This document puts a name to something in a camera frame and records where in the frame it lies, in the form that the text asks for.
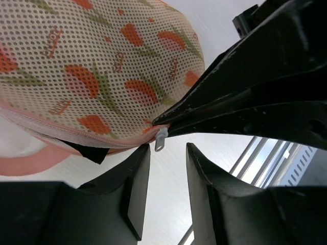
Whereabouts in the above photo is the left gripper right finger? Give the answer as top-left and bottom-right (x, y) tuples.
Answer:
(186, 143), (326, 244)

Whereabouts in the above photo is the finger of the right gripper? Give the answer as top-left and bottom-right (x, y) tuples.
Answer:
(169, 101), (326, 150)
(154, 1), (326, 125)

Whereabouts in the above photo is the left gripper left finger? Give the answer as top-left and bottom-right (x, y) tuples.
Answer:
(1, 144), (150, 244)

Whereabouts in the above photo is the black bra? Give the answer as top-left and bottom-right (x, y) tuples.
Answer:
(61, 140), (109, 164)

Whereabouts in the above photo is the floral pink laundry bag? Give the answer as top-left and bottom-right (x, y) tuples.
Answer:
(1, 1), (205, 176)

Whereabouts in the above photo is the perforated cable duct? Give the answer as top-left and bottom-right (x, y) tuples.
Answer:
(278, 146), (326, 187)

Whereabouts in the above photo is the aluminium front rail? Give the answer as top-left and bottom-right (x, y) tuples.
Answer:
(181, 137), (294, 244)

